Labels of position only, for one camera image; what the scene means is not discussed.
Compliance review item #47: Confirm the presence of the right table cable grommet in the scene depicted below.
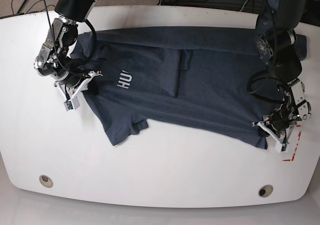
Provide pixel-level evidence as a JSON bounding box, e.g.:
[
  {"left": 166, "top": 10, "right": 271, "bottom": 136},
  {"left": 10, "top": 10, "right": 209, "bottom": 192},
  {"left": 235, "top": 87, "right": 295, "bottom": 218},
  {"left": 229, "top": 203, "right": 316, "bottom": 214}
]
[{"left": 258, "top": 184, "right": 274, "bottom": 198}]

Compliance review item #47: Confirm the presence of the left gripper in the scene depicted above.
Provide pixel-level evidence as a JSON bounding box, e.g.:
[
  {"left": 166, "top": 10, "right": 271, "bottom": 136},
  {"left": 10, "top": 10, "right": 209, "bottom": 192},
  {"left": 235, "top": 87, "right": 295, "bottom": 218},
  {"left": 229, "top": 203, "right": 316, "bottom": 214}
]
[{"left": 251, "top": 107, "right": 298, "bottom": 144}]

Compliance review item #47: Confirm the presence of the dark blue t-shirt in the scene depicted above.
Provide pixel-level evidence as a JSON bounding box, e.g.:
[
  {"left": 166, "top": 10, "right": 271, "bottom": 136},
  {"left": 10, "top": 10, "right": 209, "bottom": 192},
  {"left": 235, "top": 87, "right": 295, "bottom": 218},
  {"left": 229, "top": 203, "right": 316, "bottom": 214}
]
[{"left": 69, "top": 26, "right": 308, "bottom": 151}]

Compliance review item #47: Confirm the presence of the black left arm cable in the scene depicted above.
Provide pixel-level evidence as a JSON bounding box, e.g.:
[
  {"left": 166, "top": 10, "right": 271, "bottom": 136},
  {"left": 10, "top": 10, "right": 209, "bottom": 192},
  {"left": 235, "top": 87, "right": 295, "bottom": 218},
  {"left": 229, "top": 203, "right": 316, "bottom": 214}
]
[{"left": 246, "top": 0, "right": 288, "bottom": 105}]

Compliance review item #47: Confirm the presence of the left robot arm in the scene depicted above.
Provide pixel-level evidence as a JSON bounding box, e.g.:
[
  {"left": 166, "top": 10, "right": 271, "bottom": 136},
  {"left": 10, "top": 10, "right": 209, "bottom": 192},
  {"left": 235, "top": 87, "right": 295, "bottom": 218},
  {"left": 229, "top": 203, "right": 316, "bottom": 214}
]
[{"left": 246, "top": 0, "right": 312, "bottom": 153}]

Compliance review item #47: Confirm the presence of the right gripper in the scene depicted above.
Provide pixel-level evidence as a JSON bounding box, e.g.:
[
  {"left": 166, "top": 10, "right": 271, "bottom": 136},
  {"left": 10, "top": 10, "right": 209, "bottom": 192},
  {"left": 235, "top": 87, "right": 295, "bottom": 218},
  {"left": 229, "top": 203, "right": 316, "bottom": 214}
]
[{"left": 54, "top": 71, "right": 103, "bottom": 104}]

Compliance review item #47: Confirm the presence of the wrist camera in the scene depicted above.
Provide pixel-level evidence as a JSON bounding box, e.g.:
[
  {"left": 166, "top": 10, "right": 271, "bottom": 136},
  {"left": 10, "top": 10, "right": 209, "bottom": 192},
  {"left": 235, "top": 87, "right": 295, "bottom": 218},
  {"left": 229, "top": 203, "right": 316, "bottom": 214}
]
[
  {"left": 63, "top": 97, "right": 80, "bottom": 111},
  {"left": 275, "top": 142, "right": 288, "bottom": 153}
]

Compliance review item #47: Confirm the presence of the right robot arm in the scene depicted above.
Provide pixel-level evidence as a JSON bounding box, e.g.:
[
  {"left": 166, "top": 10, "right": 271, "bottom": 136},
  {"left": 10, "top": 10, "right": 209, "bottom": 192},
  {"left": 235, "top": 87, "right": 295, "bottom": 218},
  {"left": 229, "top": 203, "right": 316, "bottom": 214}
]
[{"left": 34, "top": 0, "right": 101, "bottom": 111}]

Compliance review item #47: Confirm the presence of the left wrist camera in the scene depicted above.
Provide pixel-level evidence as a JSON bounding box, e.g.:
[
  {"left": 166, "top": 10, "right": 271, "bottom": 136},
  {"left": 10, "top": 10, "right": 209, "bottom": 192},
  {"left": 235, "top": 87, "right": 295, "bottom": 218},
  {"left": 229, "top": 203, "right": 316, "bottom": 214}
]
[{"left": 275, "top": 142, "right": 288, "bottom": 153}]

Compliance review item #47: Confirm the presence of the table cable grommet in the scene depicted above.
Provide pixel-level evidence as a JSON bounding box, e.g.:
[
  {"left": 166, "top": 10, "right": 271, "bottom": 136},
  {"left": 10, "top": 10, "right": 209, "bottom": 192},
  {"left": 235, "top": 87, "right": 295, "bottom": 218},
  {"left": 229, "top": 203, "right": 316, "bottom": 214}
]
[
  {"left": 39, "top": 175, "right": 53, "bottom": 188},
  {"left": 258, "top": 184, "right": 274, "bottom": 198}
]

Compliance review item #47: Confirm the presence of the left table cable grommet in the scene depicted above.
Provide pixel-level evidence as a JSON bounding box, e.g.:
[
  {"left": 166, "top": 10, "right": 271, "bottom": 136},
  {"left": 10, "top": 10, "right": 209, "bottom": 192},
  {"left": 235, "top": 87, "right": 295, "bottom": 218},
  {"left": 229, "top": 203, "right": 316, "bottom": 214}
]
[{"left": 39, "top": 175, "right": 53, "bottom": 188}]

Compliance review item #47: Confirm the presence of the red tape rectangle marking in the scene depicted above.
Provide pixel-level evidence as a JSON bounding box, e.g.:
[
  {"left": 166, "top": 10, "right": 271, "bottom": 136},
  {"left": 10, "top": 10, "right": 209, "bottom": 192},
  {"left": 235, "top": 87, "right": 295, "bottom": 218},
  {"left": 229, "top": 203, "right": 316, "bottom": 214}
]
[{"left": 280, "top": 124, "right": 303, "bottom": 162}]

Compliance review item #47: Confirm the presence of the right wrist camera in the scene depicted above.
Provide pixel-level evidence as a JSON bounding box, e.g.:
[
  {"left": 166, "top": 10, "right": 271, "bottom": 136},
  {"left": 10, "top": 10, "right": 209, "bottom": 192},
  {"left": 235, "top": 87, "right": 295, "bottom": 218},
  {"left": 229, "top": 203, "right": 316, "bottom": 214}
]
[{"left": 63, "top": 97, "right": 80, "bottom": 111}]

